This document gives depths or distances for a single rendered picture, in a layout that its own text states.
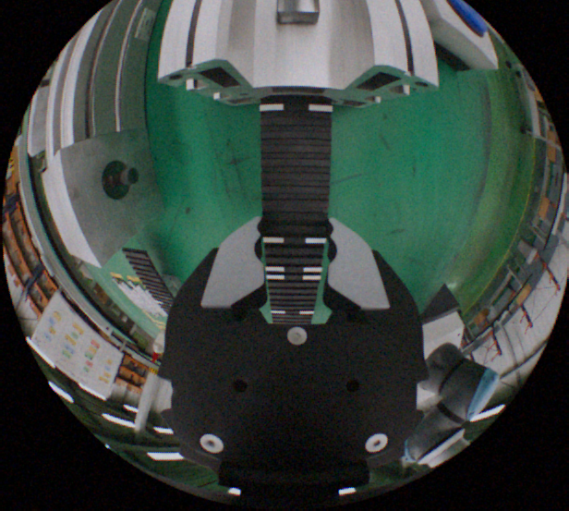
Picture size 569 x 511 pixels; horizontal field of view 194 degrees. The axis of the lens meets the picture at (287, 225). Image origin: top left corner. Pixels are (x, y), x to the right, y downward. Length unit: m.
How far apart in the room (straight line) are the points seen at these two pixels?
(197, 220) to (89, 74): 0.18
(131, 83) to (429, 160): 0.28
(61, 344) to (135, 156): 3.03
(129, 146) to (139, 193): 0.04
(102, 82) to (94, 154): 0.06
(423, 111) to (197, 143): 0.20
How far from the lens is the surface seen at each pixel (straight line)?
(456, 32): 0.17
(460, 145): 0.22
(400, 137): 0.16
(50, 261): 1.63
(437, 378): 0.53
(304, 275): 0.16
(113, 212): 0.16
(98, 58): 0.18
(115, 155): 0.17
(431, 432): 0.50
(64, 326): 3.06
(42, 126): 0.36
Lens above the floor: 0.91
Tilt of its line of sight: 59 degrees down
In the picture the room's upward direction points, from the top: 176 degrees counter-clockwise
